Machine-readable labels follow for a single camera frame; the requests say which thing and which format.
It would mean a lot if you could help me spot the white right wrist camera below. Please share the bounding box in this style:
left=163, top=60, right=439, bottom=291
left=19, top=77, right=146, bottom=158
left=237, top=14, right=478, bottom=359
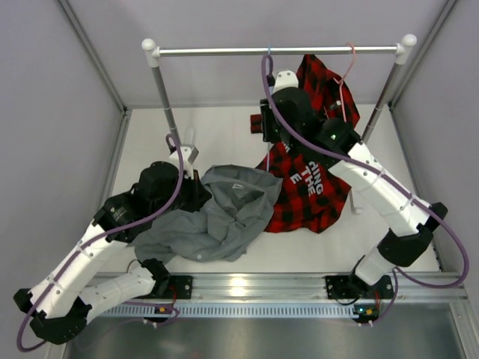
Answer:
left=270, top=70, right=299, bottom=94

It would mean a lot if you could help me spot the red black plaid shirt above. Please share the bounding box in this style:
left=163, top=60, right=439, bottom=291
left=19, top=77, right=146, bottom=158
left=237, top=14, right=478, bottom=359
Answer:
left=257, top=55, right=350, bottom=233

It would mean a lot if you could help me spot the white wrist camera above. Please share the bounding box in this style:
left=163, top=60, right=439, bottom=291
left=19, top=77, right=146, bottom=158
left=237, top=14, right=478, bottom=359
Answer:
left=270, top=70, right=299, bottom=94
left=168, top=144, right=199, bottom=180

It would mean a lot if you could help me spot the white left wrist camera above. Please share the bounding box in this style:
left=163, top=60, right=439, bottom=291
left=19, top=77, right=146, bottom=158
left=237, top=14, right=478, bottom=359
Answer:
left=168, top=144, right=199, bottom=180

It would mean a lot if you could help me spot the slotted grey cable duct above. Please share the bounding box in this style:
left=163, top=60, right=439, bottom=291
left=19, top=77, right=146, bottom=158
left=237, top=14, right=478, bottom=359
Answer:
left=103, top=303, right=359, bottom=319

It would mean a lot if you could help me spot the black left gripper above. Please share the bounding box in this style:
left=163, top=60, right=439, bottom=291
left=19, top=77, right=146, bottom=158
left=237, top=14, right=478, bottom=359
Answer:
left=151, top=167, right=212, bottom=219

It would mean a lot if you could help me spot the pink wire hanger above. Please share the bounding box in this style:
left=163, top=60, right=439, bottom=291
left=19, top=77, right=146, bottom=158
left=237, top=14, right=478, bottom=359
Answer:
left=323, top=43, right=360, bottom=126

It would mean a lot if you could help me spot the grey button shirt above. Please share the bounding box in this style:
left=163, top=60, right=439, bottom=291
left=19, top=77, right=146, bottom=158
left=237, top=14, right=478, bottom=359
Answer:
left=133, top=165, right=282, bottom=263

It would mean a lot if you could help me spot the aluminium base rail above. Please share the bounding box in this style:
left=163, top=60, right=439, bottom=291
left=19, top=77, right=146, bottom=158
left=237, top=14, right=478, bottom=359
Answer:
left=178, top=273, right=469, bottom=304

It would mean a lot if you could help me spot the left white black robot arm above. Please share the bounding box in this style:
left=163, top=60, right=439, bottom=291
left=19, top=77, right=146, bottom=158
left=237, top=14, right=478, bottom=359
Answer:
left=13, top=160, right=211, bottom=345

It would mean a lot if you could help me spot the silver clothes rack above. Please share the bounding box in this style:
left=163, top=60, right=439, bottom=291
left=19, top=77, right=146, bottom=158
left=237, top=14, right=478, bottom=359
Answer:
left=141, top=33, right=418, bottom=216

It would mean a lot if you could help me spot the blue wire hanger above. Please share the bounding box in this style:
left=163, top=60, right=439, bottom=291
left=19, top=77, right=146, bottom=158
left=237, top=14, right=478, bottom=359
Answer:
left=266, top=44, right=275, bottom=172

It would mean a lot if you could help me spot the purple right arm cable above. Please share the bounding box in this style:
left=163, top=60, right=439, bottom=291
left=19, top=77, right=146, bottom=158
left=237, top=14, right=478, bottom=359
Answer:
left=260, top=55, right=471, bottom=326

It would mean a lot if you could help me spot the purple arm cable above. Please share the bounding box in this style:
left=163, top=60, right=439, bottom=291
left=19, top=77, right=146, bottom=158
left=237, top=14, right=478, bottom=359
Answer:
left=15, top=134, right=184, bottom=353
left=260, top=55, right=471, bottom=326

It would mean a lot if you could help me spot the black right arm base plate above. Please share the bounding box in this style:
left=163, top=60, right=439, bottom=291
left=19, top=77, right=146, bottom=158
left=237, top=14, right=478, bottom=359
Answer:
left=325, top=274, right=376, bottom=300

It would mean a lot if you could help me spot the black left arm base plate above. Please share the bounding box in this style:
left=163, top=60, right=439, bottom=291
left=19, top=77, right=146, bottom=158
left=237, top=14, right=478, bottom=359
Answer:
left=160, top=275, right=193, bottom=300

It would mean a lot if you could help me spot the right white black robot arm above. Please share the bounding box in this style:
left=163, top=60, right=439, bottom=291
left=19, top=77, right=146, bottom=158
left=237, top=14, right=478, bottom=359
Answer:
left=260, top=87, right=448, bottom=297

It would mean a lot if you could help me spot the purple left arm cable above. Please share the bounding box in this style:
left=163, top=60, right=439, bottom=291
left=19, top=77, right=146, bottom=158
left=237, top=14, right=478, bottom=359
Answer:
left=15, top=134, right=184, bottom=353

